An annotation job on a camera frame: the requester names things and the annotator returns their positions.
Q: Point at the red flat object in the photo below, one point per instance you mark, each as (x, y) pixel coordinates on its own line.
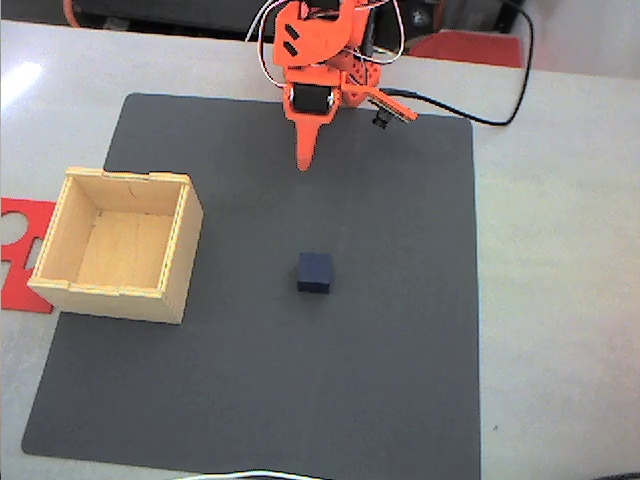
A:
(470, 50)

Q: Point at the dark grey mat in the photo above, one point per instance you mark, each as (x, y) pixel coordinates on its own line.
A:
(310, 375)

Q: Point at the red cut-out sheet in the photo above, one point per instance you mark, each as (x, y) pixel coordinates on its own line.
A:
(22, 290)

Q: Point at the wooden box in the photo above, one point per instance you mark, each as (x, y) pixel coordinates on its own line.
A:
(125, 245)

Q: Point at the blue cube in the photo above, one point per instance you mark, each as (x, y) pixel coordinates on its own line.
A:
(315, 272)

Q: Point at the black background device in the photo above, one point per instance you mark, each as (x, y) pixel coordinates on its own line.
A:
(420, 20)

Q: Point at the wrist camera on orange bracket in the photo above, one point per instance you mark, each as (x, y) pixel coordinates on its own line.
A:
(395, 107)

